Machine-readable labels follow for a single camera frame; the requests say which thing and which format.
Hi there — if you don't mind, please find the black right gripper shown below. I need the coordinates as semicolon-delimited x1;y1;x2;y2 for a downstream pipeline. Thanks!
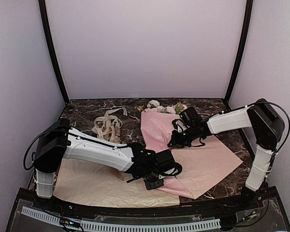
169;125;198;148

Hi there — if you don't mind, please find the black frame post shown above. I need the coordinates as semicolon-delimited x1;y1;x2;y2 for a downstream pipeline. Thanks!
38;0;70;105
224;0;254;104

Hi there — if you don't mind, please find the cream wrapping paper sheet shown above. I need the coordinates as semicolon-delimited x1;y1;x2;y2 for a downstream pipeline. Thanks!
53;159;180;208

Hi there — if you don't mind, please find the cream printed ribbon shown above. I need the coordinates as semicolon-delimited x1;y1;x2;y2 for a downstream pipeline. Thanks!
91;107;128;140

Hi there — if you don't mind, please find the grey slotted cable duct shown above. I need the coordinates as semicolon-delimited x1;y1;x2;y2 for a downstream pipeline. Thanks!
21;206;221;232

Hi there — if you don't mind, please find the right black frame post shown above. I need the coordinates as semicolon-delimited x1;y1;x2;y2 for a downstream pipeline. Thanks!
224;0;254;104

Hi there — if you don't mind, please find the pink wrapping paper sheet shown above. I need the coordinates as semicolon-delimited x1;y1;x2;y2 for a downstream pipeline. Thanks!
141;112;242;199

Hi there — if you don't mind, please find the tan satin ribbon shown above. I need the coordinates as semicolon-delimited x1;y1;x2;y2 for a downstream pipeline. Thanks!
103;126;121;143

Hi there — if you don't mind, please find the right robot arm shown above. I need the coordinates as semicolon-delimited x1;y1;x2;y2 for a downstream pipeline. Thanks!
168;98;290;210

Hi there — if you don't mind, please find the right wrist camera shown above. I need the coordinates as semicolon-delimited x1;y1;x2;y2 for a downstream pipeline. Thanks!
172;107;202;132

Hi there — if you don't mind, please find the left black frame post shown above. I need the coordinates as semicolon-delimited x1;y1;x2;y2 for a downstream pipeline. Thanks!
38;0;70;105

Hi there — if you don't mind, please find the small circuit board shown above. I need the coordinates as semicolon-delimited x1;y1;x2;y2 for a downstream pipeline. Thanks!
59;217;81;228

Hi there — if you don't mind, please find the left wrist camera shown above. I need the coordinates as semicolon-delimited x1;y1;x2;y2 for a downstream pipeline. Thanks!
156;149;183;176

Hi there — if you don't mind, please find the pink fake flower bunch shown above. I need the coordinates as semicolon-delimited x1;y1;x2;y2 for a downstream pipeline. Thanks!
137;105;159;113

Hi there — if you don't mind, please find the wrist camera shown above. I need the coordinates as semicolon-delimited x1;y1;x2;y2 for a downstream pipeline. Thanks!
172;107;202;132
156;149;183;176

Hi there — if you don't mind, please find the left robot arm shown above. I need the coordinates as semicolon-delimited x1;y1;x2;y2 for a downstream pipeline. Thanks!
25;119;164;211

